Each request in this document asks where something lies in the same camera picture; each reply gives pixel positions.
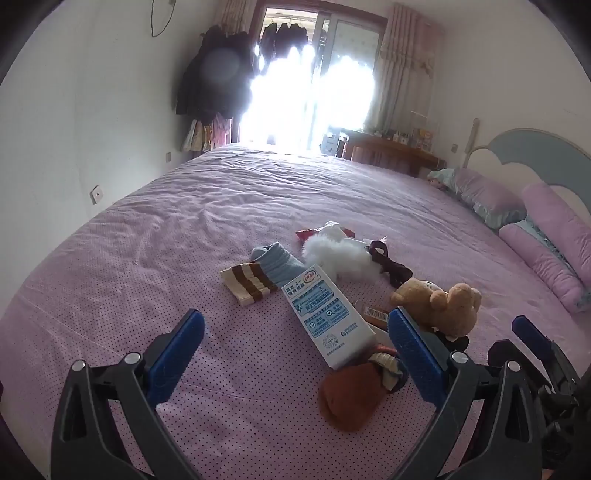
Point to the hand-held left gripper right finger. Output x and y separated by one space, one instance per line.
418 357

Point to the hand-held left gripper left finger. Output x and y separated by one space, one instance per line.
178 355

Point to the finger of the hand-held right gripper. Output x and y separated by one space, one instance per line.
528 328
505 350

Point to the orange tube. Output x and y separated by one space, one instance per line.
376 315

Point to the white blue carton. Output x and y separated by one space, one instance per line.
323 318

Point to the tan teddy bear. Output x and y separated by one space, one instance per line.
455 309

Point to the pink bolster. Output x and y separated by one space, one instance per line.
540 258

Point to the orange brown sock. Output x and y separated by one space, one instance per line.
351 397

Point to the maroon ribbon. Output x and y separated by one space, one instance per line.
392 270

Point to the cream brown striped sock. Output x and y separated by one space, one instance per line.
244 282

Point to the pink pillow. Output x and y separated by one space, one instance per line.
558 217

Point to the white fluffy plush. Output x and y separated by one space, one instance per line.
337 256

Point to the light blue sock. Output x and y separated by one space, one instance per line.
279 267

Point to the pink dotted bed sheet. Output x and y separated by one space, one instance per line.
194 221

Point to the purple pillow with blue frill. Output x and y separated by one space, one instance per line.
485 194

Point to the white crumpled tissue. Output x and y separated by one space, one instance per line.
333 229

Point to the red wrapper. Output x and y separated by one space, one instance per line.
304 234

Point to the small doll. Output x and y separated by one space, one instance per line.
441 180

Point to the blue white headboard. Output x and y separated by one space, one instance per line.
540 147

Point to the wooden desk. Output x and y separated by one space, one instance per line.
392 152

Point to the colourful hanging clothes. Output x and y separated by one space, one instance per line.
203 134

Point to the blue plastic stool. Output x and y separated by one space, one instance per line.
332 144

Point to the dark hanging coats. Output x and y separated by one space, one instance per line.
207 78

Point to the patterned curtain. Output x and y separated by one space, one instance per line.
401 69
238 16

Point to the sliding glass door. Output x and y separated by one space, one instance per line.
351 41

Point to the dark clothes on balcony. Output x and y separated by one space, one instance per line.
288 37

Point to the white wall socket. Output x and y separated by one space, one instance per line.
97 194

